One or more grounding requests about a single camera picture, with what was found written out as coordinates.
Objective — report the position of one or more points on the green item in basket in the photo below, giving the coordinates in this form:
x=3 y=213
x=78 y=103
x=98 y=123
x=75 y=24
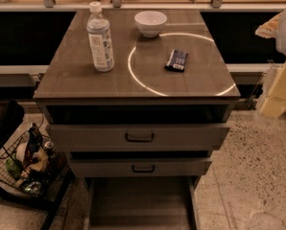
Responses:
x=14 y=167

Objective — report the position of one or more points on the clear plastic water bottle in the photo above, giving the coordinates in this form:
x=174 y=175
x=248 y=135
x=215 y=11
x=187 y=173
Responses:
x=99 y=36

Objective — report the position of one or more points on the grey drawer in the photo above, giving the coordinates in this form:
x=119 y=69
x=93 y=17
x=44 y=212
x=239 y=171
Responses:
x=139 y=167
x=138 y=137
x=141 y=203

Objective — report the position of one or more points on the white ceramic bowl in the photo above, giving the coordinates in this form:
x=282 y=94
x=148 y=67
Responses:
x=150 y=23

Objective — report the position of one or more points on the soda can in basket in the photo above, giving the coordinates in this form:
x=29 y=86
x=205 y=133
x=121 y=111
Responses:
x=49 y=147

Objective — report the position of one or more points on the dark blue snack packet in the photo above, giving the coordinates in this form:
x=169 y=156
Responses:
x=176 y=61

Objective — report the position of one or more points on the grey drawer cabinet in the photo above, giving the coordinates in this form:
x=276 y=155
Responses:
x=138 y=90

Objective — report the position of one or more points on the dark snack bag in basket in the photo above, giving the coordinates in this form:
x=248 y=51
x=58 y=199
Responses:
x=34 y=141

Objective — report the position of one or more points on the black wire basket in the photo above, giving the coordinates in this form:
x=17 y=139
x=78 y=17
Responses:
x=31 y=167

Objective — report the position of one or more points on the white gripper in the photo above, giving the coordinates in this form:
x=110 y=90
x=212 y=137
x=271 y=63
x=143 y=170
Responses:
x=274 y=104

